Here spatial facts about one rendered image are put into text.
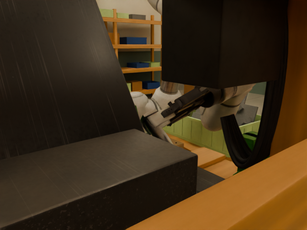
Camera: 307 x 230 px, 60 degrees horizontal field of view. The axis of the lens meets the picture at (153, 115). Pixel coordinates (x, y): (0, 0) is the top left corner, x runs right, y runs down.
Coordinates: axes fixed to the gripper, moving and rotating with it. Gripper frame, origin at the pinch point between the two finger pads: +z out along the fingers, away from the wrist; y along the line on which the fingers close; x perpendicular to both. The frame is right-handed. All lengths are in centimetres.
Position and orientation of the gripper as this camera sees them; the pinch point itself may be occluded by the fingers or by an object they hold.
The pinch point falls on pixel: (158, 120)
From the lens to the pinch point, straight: 65.8
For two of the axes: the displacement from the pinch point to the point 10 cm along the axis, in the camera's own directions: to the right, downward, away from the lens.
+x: 5.9, 7.6, -2.7
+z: -7.5, 4.0, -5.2
